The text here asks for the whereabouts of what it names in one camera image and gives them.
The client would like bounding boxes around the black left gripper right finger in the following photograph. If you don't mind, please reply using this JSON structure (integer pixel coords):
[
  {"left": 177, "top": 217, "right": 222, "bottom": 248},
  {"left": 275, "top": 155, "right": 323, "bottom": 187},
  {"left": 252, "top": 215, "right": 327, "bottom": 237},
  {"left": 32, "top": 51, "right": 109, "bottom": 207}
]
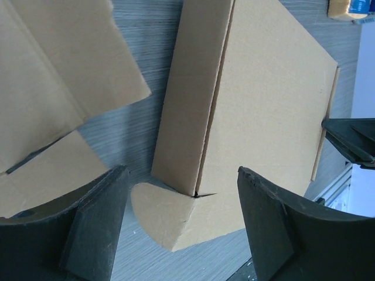
[{"left": 237, "top": 167, "right": 374, "bottom": 280}]

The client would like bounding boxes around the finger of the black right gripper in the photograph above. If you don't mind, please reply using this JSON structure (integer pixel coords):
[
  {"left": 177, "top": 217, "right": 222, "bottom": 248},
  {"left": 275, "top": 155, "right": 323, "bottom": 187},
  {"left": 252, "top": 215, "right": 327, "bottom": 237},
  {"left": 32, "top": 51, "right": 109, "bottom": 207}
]
[{"left": 322, "top": 118, "right": 374, "bottom": 170}]

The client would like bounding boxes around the brown cardboard box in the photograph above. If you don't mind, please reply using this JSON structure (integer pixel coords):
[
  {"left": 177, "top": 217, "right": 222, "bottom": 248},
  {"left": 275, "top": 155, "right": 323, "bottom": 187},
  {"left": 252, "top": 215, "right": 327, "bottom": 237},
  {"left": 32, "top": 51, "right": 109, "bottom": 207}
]
[{"left": 131, "top": 1, "right": 339, "bottom": 252}]

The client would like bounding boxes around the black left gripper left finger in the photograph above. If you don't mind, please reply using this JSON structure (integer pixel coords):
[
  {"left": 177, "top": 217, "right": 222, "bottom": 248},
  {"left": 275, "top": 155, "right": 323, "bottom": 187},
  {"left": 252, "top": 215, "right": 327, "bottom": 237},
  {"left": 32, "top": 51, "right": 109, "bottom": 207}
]
[{"left": 1, "top": 165, "right": 130, "bottom": 280}]

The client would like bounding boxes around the orange blue small box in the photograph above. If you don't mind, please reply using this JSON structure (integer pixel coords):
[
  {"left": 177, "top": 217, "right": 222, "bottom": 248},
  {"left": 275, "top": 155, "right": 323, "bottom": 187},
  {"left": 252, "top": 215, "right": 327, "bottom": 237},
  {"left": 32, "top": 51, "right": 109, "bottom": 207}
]
[{"left": 328, "top": 0, "right": 372, "bottom": 21}]

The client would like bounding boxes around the spare flat cardboard sheet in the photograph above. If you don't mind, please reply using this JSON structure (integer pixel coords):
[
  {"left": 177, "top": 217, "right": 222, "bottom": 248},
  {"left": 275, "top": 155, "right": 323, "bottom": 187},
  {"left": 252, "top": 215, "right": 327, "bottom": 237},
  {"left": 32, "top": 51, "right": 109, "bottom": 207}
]
[{"left": 1, "top": 1, "right": 151, "bottom": 218}]

